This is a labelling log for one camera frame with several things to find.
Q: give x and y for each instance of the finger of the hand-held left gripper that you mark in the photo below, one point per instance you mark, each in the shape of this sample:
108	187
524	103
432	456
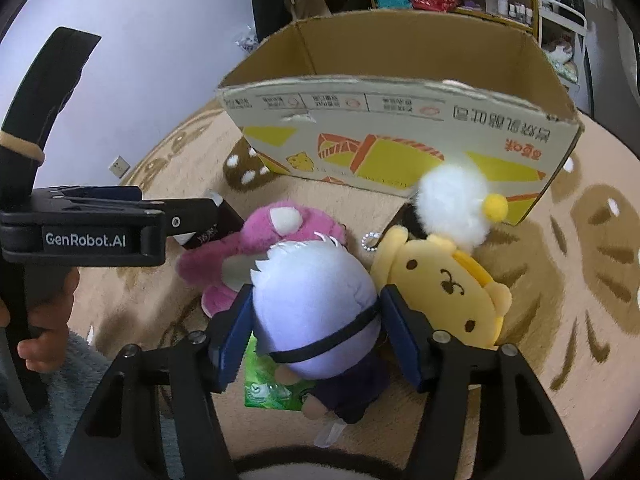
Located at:
192	215
220	225

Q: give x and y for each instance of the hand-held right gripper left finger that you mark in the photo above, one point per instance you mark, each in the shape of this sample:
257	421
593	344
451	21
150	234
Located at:
237	340

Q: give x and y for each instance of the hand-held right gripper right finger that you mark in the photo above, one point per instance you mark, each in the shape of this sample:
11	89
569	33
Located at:
402	340

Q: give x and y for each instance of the yellow dog plush toy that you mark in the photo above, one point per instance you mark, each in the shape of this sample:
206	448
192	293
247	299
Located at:
450	305

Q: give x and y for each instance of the white-haired plush doll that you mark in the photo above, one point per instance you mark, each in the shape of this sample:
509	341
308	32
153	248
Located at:
310	300

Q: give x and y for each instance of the pink plush toy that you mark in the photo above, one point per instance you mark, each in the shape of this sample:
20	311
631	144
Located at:
320	220

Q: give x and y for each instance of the white fluffy plush toy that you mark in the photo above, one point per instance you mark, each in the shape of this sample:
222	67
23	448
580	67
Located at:
450	205

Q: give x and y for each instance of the printed cardboard box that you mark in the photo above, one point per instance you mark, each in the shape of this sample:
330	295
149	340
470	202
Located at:
400	125

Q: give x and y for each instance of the person's left hand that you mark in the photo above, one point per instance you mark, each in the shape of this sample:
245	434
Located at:
50	320

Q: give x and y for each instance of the green plastic packet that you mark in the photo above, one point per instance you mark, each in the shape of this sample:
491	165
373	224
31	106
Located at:
260	385

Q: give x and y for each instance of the clear plastic tag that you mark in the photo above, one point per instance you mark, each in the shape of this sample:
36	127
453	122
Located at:
330	432

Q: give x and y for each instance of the light blue fleece pants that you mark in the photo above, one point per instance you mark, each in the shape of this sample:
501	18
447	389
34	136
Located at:
75	400

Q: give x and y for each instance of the plastic bag of toys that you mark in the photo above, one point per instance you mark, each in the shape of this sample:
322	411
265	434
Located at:
247	40

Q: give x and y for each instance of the black coat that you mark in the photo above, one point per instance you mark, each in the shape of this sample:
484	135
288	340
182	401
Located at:
270	0

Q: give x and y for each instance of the row of small cosmetic bottles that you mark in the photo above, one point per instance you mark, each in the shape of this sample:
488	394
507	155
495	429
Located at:
520	14

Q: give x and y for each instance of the white rolling cart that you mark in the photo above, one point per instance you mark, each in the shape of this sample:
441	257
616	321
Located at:
570	35

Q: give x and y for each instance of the white wall socket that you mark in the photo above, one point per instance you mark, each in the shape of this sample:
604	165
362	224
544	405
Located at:
120	166

